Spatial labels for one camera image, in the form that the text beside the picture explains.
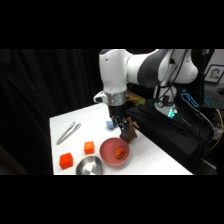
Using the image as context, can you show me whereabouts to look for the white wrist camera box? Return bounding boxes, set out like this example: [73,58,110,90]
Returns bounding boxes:
[92,91,109,105]

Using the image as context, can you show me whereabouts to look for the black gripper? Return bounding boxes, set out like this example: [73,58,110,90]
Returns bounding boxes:
[107,103,130,135]

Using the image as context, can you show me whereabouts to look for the black robot stand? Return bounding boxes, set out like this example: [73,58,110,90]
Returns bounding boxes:
[123,98,215,174]

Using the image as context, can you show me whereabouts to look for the pink bowl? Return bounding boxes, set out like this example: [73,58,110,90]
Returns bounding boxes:
[99,137,131,167]

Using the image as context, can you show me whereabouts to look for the blue-lit electronic device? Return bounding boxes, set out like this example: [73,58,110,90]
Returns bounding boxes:
[180,88,200,110]

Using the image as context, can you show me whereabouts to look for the black curtain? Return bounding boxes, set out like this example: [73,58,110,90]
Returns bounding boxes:
[0,49,158,176]

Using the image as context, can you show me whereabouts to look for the tan cable connector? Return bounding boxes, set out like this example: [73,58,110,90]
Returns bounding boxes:
[126,92,142,105]

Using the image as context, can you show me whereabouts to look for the silver metal bowl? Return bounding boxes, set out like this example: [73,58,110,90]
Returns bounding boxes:
[75,155,104,176]

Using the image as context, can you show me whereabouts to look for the teal-lit keyboard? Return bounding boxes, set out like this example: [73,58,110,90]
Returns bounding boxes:
[202,93,224,110]

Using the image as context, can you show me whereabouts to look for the brown plush toy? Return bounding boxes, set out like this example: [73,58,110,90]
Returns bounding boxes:
[119,116,140,145]

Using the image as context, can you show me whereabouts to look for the silver metal tongs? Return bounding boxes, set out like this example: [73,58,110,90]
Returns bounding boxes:
[55,121,82,146]

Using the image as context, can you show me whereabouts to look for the small orange cube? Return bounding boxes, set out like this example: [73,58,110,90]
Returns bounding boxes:
[83,140,96,155]

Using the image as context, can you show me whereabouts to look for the large red-orange cube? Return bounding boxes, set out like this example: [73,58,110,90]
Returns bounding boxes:
[59,152,74,170]

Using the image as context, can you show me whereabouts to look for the yellow cable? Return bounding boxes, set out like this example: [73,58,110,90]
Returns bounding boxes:
[209,107,224,152]

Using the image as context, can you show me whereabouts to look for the red ball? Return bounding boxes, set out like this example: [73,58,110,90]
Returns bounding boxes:
[113,146,127,160]

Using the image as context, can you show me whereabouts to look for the framed portrait picture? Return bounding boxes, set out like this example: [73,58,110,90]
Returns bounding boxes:
[203,64,224,84]

